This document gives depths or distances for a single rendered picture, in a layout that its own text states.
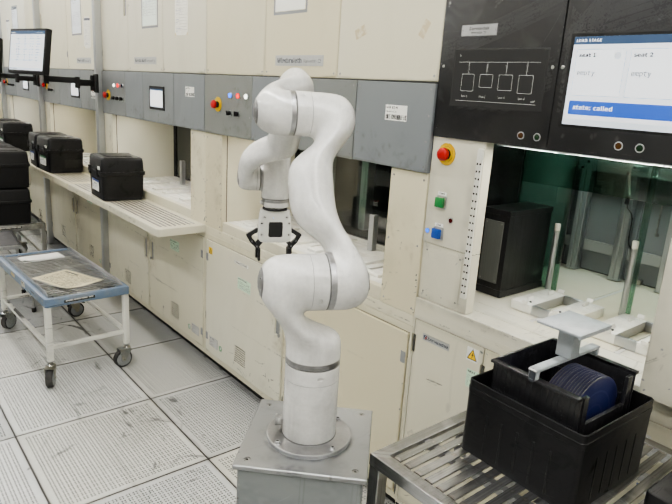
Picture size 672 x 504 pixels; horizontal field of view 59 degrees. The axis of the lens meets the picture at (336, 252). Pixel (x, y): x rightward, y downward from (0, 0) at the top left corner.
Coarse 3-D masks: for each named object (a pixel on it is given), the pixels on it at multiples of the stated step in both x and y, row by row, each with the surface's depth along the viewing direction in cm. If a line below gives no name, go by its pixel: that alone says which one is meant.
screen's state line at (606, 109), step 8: (576, 104) 148; (584, 104) 147; (592, 104) 145; (600, 104) 144; (608, 104) 142; (616, 104) 141; (624, 104) 139; (632, 104) 138; (640, 104) 136; (568, 112) 150; (576, 112) 148; (584, 112) 147; (592, 112) 145; (600, 112) 144; (608, 112) 142; (616, 112) 141; (624, 112) 139; (632, 112) 138; (640, 112) 137; (648, 112) 135; (656, 112) 134; (664, 112) 133; (664, 120) 133
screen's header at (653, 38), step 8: (576, 40) 146; (584, 40) 145; (592, 40) 143; (600, 40) 142; (608, 40) 140; (616, 40) 139; (624, 40) 138; (632, 40) 136; (640, 40) 135; (648, 40) 134; (656, 40) 132; (664, 40) 131
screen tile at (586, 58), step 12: (576, 60) 147; (588, 60) 145; (600, 60) 142; (612, 60) 140; (624, 60) 138; (612, 72) 140; (576, 84) 148; (588, 84) 145; (600, 84) 143; (612, 84) 141; (600, 96) 143; (612, 96) 141
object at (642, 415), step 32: (480, 384) 127; (480, 416) 128; (512, 416) 121; (544, 416) 115; (640, 416) 122; (480, 448) 129; (512, 448) 122; (544, 448) 116; (576, 448) 110; (608, 448) 116; (640, 448) 126; (544, 480) 116; (576, 480) 111; (608, 480) 120
